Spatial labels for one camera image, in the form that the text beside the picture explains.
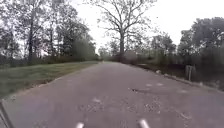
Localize grey asphalt path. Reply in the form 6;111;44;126
0;61;224;128

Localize wooden post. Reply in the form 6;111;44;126
185;64;196;82

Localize row of trees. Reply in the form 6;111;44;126
0;0;100;66

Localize grass verge by water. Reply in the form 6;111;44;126
127;62;224;94

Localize large bare tree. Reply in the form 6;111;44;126
87;0;158;63

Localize robot's own part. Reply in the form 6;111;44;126
138;118;151;128

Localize trees and bushes by water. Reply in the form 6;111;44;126
98;16;224;91

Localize grass strip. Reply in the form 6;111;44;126
0;60;100;100

